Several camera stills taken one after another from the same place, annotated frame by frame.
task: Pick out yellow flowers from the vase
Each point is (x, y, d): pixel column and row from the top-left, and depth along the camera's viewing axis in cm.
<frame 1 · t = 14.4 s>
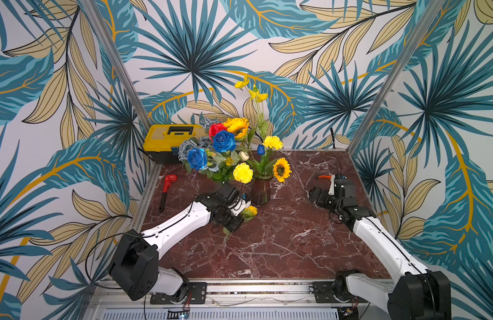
left hand: (237, 228, 80), fingers closed
right hand: (319, 194, 85), fingers open
yellow black toolbox: (161, 144, 104), point 15 cm above the table
red pipe wrench: (169, 178, 106), point 2 cm above the table
orange handled pliers: (322, 176, 109), on the table
sunflower in dark vase: (282, 169, 79), point 27 cm above the table
grey rose left: (184, 146, 76), point 35 cm above the table
small blue tulip bud: (261, 149, 81), point 30 cm above the table
cream rosebud: (244, 155, 80), point 29 cm above the table

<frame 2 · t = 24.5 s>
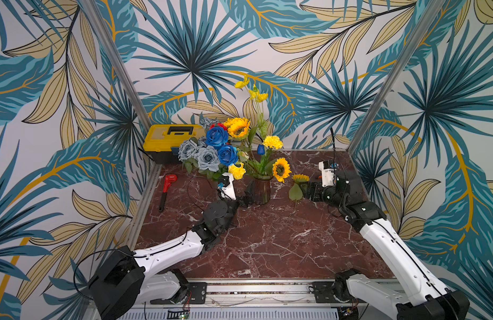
left hand: (244, 181, 74), fingers open
right hand: (308, 183, 77), fingers open
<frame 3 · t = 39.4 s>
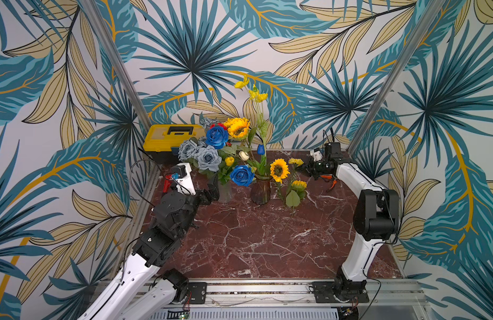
left hand: (204, 178, 65), fingers open
right hand: (296, 167, 94), fingers closed
clear glass vase: (224, 190, 94), point 8 cm above the table
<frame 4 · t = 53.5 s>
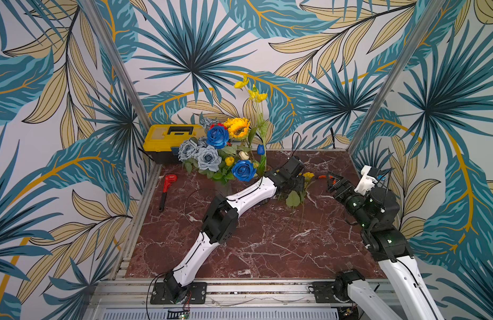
left hand: (301, 185, 90), fingers open
right hand: (332, 176, 67), fingers open
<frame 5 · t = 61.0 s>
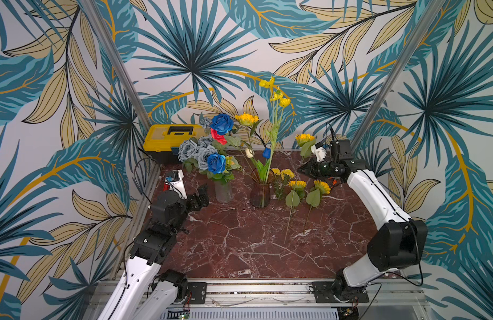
left hand: (195, 189, 70), fingers open
right hand: (299, 169, 82), fingers closed
cream rosebud: (249, 152, 81), point 29 cm above the table
dark ribbed glass vase: (260, 191, 99), point 5 cm above the table
tall sunflower at back: (305, 140, 83), point 31 cm above the table
